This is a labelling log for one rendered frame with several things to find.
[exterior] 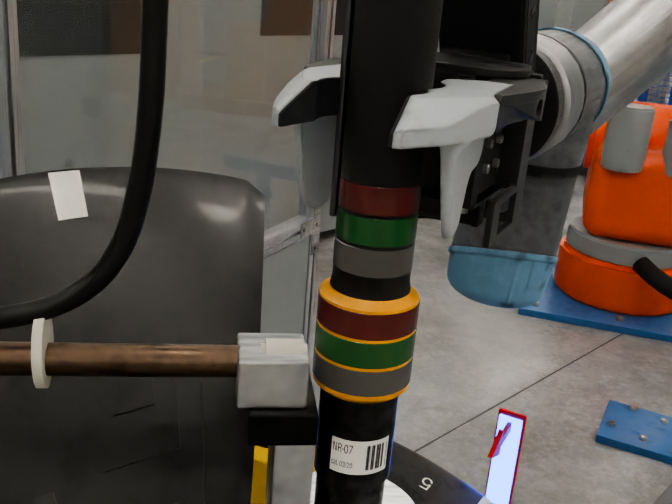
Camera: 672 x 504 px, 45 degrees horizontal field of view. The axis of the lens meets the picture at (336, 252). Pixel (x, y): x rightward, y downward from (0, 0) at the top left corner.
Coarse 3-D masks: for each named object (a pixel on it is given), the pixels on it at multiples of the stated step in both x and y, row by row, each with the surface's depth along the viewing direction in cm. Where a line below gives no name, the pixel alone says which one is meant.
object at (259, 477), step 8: (256, 448) 85; (264, 448) 85; (256, 456) 83; (264, 456) 83; (256, 464) 83; (264, 464) 82; (256, 472) 83; (264, 472) 83; (256, 480) 83; (264, 480) 83; (256, 488) 84; (264, 488) 83; (256, 496) 84; (264, 496) 84
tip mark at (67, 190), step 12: (60, 180) 46; (72, 180) 46; (60, 192) 46; (72, 192) 46; (60, 204) 45; (72, 204) 45; (84, 204) 46; (60, 216) 45; (72, 216) 45; (84, 216) 45
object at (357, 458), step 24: (336, 408) 35; (360, 408) 35; (384, 408) 35; (336, 432) 35; (360, 432) 35; (384, 432) 36; (336, 456) 36; (360, 456) 35; (384, 456) 36; (336, 480) 36; (360, 480) 36; (384, 480) 37
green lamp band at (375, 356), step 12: (324, 336) 34; (324, 348) 34; (336, 348) 34; (348, 348) 33; (360, 348) 33; (372, 348) 33; (384, 348) 33; (396, 348) 34; (408, 348) 34; (336, 360) 34; (348, 360) 34; (360, 360) 33; (372, 360) 33; (384, 360) 34; (396, 360) 34
